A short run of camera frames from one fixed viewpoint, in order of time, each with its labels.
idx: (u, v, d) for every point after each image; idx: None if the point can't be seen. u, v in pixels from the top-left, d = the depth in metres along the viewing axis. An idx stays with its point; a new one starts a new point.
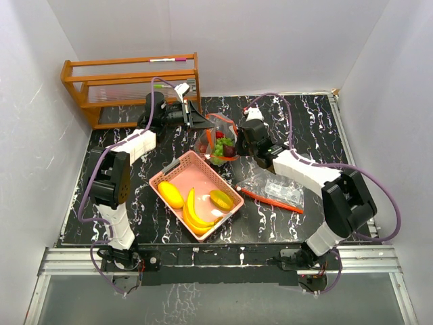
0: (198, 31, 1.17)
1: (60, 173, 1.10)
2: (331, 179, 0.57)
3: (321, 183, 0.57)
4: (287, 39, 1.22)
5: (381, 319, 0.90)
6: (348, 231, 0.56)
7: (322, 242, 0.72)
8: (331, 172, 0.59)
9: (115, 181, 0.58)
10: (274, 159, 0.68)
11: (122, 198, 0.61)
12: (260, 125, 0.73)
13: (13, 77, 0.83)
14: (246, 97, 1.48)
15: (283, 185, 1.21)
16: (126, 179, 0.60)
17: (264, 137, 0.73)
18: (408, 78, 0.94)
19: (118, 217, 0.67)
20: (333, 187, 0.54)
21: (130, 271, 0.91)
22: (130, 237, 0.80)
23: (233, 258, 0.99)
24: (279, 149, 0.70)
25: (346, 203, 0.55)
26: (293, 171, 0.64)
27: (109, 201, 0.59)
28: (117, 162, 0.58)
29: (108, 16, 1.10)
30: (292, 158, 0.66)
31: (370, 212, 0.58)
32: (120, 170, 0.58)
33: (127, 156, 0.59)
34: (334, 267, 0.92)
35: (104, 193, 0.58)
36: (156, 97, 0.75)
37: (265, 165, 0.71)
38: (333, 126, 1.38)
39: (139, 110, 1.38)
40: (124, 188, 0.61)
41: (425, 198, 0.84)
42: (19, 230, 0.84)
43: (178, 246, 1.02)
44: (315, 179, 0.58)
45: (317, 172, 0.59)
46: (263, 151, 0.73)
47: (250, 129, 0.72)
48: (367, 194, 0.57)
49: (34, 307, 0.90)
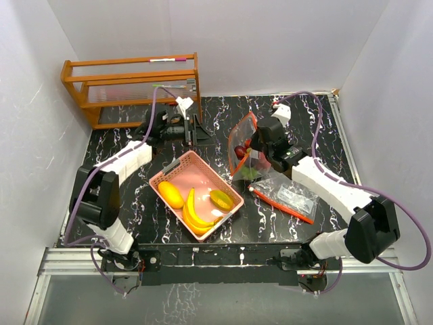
0: (198, 31, 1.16)
1: (60, 173, 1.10)
2: (362, 205, 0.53)
3: (351, 208, 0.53)
4: (287, 38, 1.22)
5: (382, 319, 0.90)
6: (371, 258, 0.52)
7: (325, 247, 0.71)
8: (360, 196, 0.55)
9: (101, 203, 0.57)
10: (293, 165, 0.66)
11: (110, 218, 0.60)
12: (277, 125, 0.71)
13: (13, 77, 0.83)
14: (246, 97, 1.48)
15: (297, 193, 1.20)
16: (115, 199, 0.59)
17: (281, 137, 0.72)
18: (409, 78, 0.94)
19: (110, 233, 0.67)
20: (363, 215, 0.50)
21: (130, 271, 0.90)
22: (129, 242, 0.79)
23: (233, 258, 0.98)
24: (297, 153, 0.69)
25: (373, 230, 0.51)
26: (316, 185, 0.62)
27: (97, 223, 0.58)
28: (104, 183, 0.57)
29: (108, 15, 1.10)
30: (316, 170, 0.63)
31: (394, 239, 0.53)
32: (106, 192, 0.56)
33: (115, 178, 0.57)
34: (334, 267, 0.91)
35: (91, 217, 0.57)
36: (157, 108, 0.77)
37: (281, 168, 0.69)
38: (333, 126, 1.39)
39: (140, 110, 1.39)
40: (112, 209, 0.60)
41: (425, 198, 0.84)
42: (18, 230, 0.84)
43: (178, 247, 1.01)
44: (344, 202, 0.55)
45: (344, 195, 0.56)
46: (279, 154, 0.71)
47: (266, 128, 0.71)
48: (395, 223, 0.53)
49: (34, 307, 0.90)
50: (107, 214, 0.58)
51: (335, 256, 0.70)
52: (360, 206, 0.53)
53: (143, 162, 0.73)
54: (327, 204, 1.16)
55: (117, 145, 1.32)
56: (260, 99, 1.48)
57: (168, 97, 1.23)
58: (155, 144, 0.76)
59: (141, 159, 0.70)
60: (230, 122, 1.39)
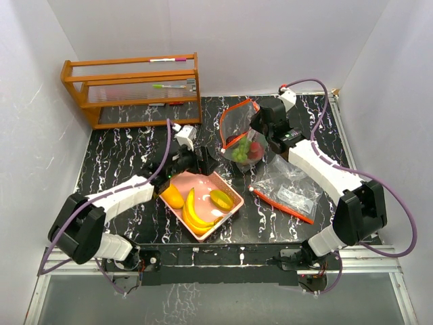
0: (197, 31, 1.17)
1: (59, 173, 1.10)
2: (352, 188, 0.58)
3: (341, 191, 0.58)
4: (287, 38, 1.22)
5: (382, 319, 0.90)
6: (355, 240, 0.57)
7: (322, 242, 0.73)
8: (351, 179, 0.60)
9: (80, 240, 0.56)
10: (290, 147, 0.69)
11: (88, 253, 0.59)
12: (279, 107, 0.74)
13: (13, 77, 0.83)
14: (246, 97, 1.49)
15: (296, 193, 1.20)
16: (97, 236, 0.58)
17: (283, 120, 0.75)
18: (409, 78, 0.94)
19: (98, 254, 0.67)
20: (352, 198, 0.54)
21: (130, 271, 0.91)
22: (126, 251, 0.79)
23: (233, 258, 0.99)
24: (295, 136, 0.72)
25: (359, 213, 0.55)
26: (311, 167, 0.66)
27: (71, 257, 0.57)
28: (88, 219, 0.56)
29: (108, 15, 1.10)
30: (312, 153, 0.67)
31: (379, 225, 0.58)
32: (86, 230, 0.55)
33: (101, 215, 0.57)
34: (334, 267, 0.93)
35: (68, 248, 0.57)
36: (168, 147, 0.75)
37: (279, 149, 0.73)
38: (333, 126, 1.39)
39: (140, 110, 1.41)
40: (92, 246, 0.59)
41: (425, 198, 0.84)
42: (18, 230, 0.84)
43: (178, 247, 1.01)
44: (335, 185, 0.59)
45: (337, 178, 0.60)
46: (278, 135, 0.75)
47: (268, 109, 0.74)
48: (382, 208, 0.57)
49: (34, 306, 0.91)
50: (83, 250, 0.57)
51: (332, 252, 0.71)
52: (350, 189, 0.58)
53: (143, 198, 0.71)
54: (327, 204, 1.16)
55: (117, 145, 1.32)
56: (260, 99, 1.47)
57: (168, 96, 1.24)
58: (160, 183, 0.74)
59: (139, 196, 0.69)
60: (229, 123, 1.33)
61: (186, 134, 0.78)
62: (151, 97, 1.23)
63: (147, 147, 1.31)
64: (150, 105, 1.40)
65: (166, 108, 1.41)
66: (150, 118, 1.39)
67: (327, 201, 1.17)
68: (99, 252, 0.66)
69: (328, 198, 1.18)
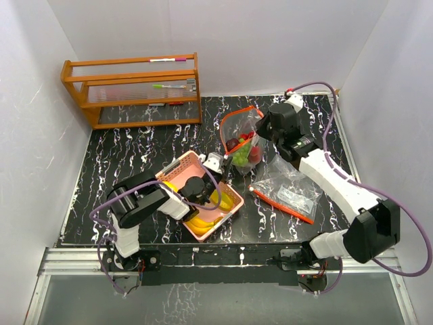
0: (197, 31, 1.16)
1: (59, 173, 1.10)
2: (368, 206, 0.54)
3: (355, 209, 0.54)
4: (288, 38, 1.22)
5: (381, 320, 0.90)
6: (369, 256, 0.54)
7: (323, 245, 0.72)
8: (367, 196, 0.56)
9: (137, 205, 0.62)
10: (302, 157, 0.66)
11: (130, 223, 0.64)
12: (291, 113, 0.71)
13: (13, 77, 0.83)
14: (246, 97, 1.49)
15: (296, 193, 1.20)
16: (147, 212, 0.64)
17: (293, 126, 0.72)
18: (410, 78, 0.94)
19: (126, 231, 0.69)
20: (366, 216, 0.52)
21: (130, 271, 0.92)
22: (132, 250, 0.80)
23: (233, 258, 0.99)
24: (308, 144, 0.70)
25: (373, 232, 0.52)
26: (323, 179, 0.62)
27: (118, 217, 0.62)
28: (155, 193, 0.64)
29: (108, 15, 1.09)
30: (325, 165, 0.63)
31: (392, 243, 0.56)
32: (149, 201, 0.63)
33: (165, 196, 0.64)
34: (334, 267, 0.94)
35: (120, 208, 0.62)
36: (195, 188, 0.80)
37: (290, 157, 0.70)
38: (333, 126, 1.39)
39: (140, 111, 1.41)
40: (139, 219, 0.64)
41: (425, 198, 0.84)
42: (18, 229, 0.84)
43: (178, 247, 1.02)
44: (348, 202, 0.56)
45: (351, 195, 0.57)
46: (288, 142, 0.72)
47: (279, 115, 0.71)
48: (396, 227, 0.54)
49: (34, 307, 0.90)
50: (131, 218, 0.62)
51: (333, 255, 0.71)
52: (365, 208, 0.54)
53: (173, 214, 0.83)
54: (327, 204, 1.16)
55: (117, 145, 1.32)
56: (260, 99, 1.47)
57: (168, 96, 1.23)
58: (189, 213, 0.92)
59: (176, 210, 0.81)
60: None
61: (214, 166, 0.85)
62: (151, 97, 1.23)
63: (147, 147, 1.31)
64: (149, 105, 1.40)
65: (167, 108, 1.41)
66: (150, 118, 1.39)
67: (327, 201, 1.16)
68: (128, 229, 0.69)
69: (328, 198, 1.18)
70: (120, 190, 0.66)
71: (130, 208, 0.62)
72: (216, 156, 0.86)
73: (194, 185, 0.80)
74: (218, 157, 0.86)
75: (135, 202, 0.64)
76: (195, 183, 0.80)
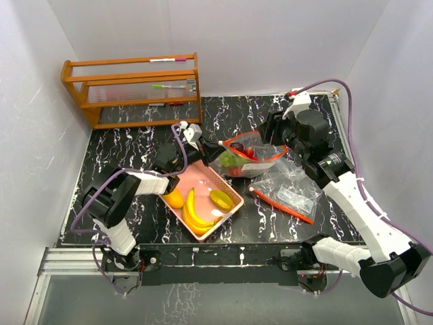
0: (197, 31, 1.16)
1: (59, 173, 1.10)
2: (400, 252, 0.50)
3: (386, 253, 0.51)
4: (287, 38, 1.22)
5: (382, 320, 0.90)
6: (386, 294, 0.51)
7: (331, 256, 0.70)
8: (399, 238, 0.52)
9: (115, 200, 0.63)
10: (331, 181, 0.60)
11: (116, 217, 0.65)
12: (321, 125, 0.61)
13: (13, 77, 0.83)
14: (246, 97, 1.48)
15: (296, 193, 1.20)
16: (126, 202, 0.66)
17: (323, 139, 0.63)
18: (410, 78, 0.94)
19: (114, 231, 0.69)
20: (398, 265, 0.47)
21: (130, 271, 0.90)
22: (130, 245, 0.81)
23: (233, 258, 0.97)
24: (337, 162, 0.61)
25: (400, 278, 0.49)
26: (352, 210, 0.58)
27: (101, 219, 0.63)
28: (126, 183, 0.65)
29: (109, 15, 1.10)
30: (358, 196, 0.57)
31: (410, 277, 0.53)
32: (124, 191, 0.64)
33: (137, 181, 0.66)
34: (334, 267, 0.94)
35: (99, 209, 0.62)
36: (167, 154, 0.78)
37: (316, 175, 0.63)
38: (333, 126, 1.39)
39: (140, 111, 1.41)
40: (121, 210, 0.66)
41: (426, 197, 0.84)
42: (18, 229, 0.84)
43: (178, 247, 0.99)
44: (379, 243, 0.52)
45: (382, 235, 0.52)
46: (314, 157, 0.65)
47: (308, 128, 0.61)
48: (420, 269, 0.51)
49: (34, 307, 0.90)
50: (115, 212, 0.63)
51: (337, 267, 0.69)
52: (397, 253, 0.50)
53: (156, 190, 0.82)
54: (327, 204, 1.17)
55: (117, 145, 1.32)
56: (260, 99, 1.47)
57: (168, 96, 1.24)
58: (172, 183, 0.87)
59: (157, 185, 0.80)
60: (230, 122, 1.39)
61: (189, 137, 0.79)
62: (151, 97, 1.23)
63: (147, 147, 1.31)
64: (150, 105, 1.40)
65: (167, 108, 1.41)
66: (150, 118, 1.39)
67: (326, 201, 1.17)
68: (114, 229, 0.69)
69: (328, 198, 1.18)
70: (89, 194, 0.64)
71: (109, 206, 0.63)
72: (195, 127, 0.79)
73: (167, 153, 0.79)
74: (197, 129, 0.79)
75: (111, 197, 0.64)
76: (166, 151, 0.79)
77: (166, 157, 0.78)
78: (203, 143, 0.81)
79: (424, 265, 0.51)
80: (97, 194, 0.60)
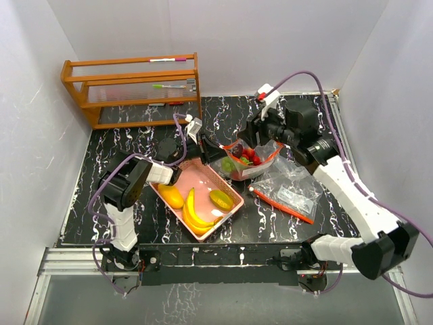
0: (197, 31, 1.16)
1: (59, 173, 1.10)
2: (388, 231, 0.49)
3: (375, 232, 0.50)
4: (287, 38, 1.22)
5: (382, 320, 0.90)
6: (376, 277, 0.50)
7: (328, 251, 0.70)
8: (388, 219, 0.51)
9: (130, 181, 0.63)
10: (320, 164, 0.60)
11: (130, 201, 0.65)
12: (310, 111, 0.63)
13: (13, 77, 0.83)
14: (246, 97, 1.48)
15: (296, 193, 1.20)
16: (139, 185, 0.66)
17: (311, 125, 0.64)
18: (410, 78, 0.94)
19: (123, 217, 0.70)
20: (385, 243, 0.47)
21: (130, 271, 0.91)
22: (132, 241, 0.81)
23: (233, 258, 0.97)
24: (326, 148, 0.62)
25: (389, 258, 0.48)
26: (340, 191, 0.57)
27: (116, 201, 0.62)
28: (139, 166, 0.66)
29: (109, 15, 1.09)
30: (346, 179, 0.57)
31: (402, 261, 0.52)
32: (139, 172, 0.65)
33: (149, 164, 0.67)
34: (334, 267, 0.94)
35: (115, 191, 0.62)
36: (168, 148, 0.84)
37: (306, 161, 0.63)
38: (333, 126, 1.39)
39: (140, 111, 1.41)
40: (134, 193, 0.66)
41: (425, 197, 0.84)
42: (18, 229, 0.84)
43: (178, 247, 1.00)
44: (367, 222, 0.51)
45: (371, 215, 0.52)
46: (304, 143, 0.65)
47: (297, 114, 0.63)
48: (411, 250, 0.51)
49: (34, 307, 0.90)
50: (130, 194, 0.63)
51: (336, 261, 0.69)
52: (385, 232, 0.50)
53: (162, 181, 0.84)
54: (327, 204, 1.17)
55: (117, 145, 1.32)
56: None
57: (167, 96, 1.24)
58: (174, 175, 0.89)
59: (164, 177, 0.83)
60: (230, 122, 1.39)
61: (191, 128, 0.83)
62: (151, 97, 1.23)
63: (147, 147, 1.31)
64: (149, 105, 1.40)
65: (167, 108, 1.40)
66: (150, 118, 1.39)
67: (327, 201, 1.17)
68: (124, 215, 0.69)
69: (328, 198, 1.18)
70: (103, 179, 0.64)
71: (125, 187, 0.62)
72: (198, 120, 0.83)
73: (168, 147, 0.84)
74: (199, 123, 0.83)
75: (125, 179, 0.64)
76: (166, 145, 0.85)
77: (166, 151, 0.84)
78: (203, 139, 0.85)
79: (413, 246, 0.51)
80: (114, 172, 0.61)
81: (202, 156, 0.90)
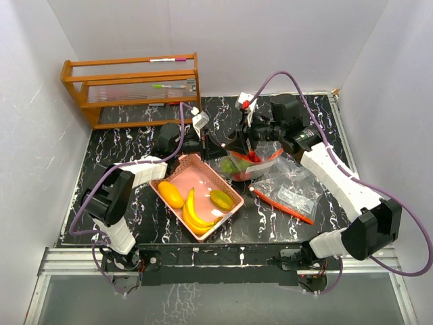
0: (198, 31, 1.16)
1: (59, 173, 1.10)
2: (371, 206, 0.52)
3: (358, 209, 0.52)
4: (287, 38, 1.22)
5: (382, 320, 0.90)
6: (365, 256, 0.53)
7: (326, 248, 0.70)
8: (370, 196, 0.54)
9: (111, 198, 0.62)
10: (304, 151, 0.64)
11: (116, 215, 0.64)
12: (293, 103, 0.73)
13: (13, 77, 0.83)
14: None
15: (297, 193, 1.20)
16: (124, 198, 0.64)
17: (295, 118, 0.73)
18: (410, 78, 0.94)
19: (113, 230, 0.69)
20: (368, 217, 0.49)
21: (131, 271, 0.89)
22: (130, 244, 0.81)
23: (233, 258, 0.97)
24: (310, 136, 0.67)
25: (374, 233, 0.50)
26: (326, 175, 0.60)
27: (101, 218, 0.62)
28: (120, 180, 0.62)
29: (109, 15, 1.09)
30: (330, 162, 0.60)
31: (390, 240, 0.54)
32: (120, 188, 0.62)
33: (130, 177, 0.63)
34: (334, 267, 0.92)
35: (99, 208, 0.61)
36: (170, 131, 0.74)
37: (293, 149, 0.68)
38: (333, 126, 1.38)
39: (140, 111, 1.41)
40: (120, 206, 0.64)
41: (425, 196, 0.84)
42: (18, 229, 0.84)
43: (178, 247, 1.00)
44: (351, 200, 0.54)
45: (354, 193, 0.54)
46: (290, 133, 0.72)
47: (281, 105, 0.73)
48: (396, 227, 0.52)
49: (34, 307, 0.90)
50: (114, 210, 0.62)
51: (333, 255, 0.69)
52: (368, 208, 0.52)
53: (156, 176, 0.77)
54: (327, 204, 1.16)
55: (117, 145, 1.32)
56: (260, 99, 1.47)
57: (167, 96, 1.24)
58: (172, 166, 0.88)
59: (155, 173, 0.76)
60: (229, 122, 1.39)
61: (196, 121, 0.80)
62: (151, 97, 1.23)
63: (147, 147, 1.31)
64: (150, 105, 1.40)
65: (167, 108, 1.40)
66: (150, 118, 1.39)
67: (327, 201, 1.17)
68: (114, 227, 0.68)
69: (328, 198, 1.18)
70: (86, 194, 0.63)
71: (107, 205, 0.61)
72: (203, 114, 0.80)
73: (170, 131, 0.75)
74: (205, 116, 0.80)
75: (107, 195, 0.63)
76: (169, 127, 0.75)
77: (168, 134, 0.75)
78: (206, 135, 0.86)
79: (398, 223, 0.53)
80: (93, 194, 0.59)
81: (202, 152, 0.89)
